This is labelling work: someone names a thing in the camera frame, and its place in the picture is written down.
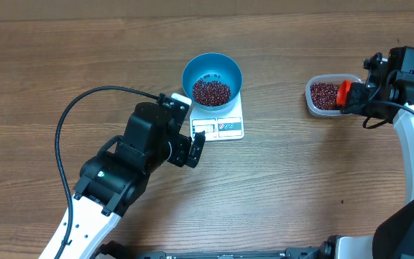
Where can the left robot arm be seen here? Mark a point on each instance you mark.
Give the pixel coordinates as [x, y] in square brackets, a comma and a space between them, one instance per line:
[112, 180]

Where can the orange scoop with blue handle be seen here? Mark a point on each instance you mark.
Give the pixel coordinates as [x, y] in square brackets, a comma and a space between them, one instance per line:
[341, 97]

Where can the blue metal bowl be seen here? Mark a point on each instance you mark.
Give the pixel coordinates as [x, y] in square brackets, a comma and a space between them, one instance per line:
[212, 63]

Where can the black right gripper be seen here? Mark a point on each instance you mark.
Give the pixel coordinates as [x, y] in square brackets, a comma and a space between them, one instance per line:
[356, 96]

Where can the white digital kitchen scale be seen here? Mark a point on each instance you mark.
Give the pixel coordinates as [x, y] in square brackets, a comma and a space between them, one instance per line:
[219, 123]

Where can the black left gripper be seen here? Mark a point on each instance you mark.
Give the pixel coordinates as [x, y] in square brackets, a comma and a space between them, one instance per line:
[180, 158]

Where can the clear plastic container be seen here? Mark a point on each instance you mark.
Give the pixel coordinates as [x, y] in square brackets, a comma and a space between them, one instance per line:
[328, 78]

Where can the red beans in bowl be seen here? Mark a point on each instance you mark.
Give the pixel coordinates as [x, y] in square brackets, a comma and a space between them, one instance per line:
[211, 91]

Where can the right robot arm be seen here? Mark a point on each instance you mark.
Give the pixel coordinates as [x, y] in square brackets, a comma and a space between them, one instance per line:
[394, 238]

